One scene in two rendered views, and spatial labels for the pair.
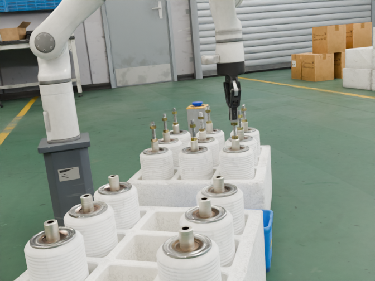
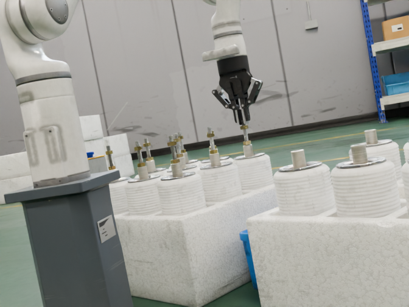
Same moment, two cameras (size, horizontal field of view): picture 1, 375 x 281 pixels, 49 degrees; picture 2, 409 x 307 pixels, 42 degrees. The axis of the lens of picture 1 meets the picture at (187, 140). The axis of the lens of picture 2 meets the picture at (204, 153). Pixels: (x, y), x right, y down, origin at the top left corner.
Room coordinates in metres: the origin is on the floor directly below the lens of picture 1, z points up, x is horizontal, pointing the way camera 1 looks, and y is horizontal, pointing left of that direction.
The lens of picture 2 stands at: (0.54, 1.02, 0.36)
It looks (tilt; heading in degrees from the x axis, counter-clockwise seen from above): 4 degrees down; 301
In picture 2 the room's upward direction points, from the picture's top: 10 degrees counter-clockwise
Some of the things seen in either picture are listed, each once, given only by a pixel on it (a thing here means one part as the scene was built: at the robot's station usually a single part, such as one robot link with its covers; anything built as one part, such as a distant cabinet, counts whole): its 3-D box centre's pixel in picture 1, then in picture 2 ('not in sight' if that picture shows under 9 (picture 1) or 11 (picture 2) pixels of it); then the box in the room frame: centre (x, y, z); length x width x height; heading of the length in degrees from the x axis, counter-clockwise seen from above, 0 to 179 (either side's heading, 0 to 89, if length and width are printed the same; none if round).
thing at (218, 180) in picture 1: (219, 184); (371, 137); (0.80, -0.06, 0.26); 0.02 x 0.02 x 0.03
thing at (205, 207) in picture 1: (205, 207); not in sight; (0.69, -0.02, 0.26); 0.02 x 0.02 x 0.03
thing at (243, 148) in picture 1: (235, 149); (249, 156); (1.11, -0.13, 0.25); 0.08 x 0.08 x 0.01
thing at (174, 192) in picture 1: (206, 188); (193, 233); (1.26, -0.05, 0.09); 0.39 x 0.39 x 0.18; 75
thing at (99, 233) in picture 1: (94, 252); (370, 221); (0.76, 0.20, 0.16); 0.10 x 0.10 x 0.18
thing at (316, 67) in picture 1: (317, 66); not in sight; (4.82, -1.57, 0.15); 0.30 x 0.24 x 0.30; 13
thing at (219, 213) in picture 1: (205, 214); not in sight; (0.69, -0.02, 0.25); 0.08 x 0.08 x 0.01
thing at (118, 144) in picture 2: not in sight; (97, 149); (3.58, -2.30, 0.27); 0.39 x 0.39 x 0.18; 16
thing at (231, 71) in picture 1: (231, 77); (234, 75); (1.11, -0.13, 0.45); 0.08 x 0.08 x 0.09
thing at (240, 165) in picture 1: (238, 180); (255, 193); (1.11, -0.13, 0.16); 0.10 x 0.10 x 0.18
